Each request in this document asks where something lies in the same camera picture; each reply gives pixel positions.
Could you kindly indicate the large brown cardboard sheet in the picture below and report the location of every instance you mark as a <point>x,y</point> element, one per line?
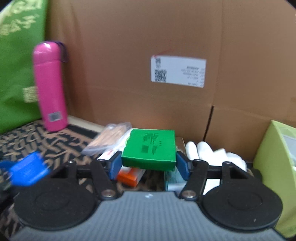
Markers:
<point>115,69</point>

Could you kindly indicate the white glove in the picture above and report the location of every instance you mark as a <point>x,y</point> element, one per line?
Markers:
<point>215,155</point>

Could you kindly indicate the plain green box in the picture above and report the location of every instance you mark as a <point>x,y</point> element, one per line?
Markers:
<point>148,148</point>

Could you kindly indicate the pink thermos bottle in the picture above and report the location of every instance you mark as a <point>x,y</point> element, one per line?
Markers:
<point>50,88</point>

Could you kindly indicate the orange box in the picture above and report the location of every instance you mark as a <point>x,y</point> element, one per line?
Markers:
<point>130,177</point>

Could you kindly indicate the green printed shopping bag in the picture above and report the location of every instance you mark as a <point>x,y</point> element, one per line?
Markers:
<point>18,58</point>

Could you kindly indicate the small blue box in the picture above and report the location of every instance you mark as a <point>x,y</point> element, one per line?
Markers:
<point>29,169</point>

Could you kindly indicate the clear bag with brown contents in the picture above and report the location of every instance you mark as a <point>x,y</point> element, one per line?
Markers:
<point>108,136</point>

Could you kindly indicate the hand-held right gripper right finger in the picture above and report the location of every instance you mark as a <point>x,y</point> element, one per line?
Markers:
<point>183,166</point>

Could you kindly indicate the white and red packet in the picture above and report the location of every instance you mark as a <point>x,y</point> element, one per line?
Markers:
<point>108,154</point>

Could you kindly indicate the pale teal box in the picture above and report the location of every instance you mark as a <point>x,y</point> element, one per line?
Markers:
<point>174,182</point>

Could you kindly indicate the lime green shoebox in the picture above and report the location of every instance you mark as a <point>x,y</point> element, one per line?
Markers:
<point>277,166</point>

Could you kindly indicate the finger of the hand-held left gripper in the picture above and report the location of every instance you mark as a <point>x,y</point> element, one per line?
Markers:
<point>5,186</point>

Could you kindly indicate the white shipping label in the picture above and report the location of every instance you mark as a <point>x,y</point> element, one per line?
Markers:
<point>180,71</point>

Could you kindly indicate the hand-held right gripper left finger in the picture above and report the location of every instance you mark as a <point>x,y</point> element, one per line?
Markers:
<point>115,166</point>

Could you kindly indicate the black patterned mat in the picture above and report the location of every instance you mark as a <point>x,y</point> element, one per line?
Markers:
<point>69,139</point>

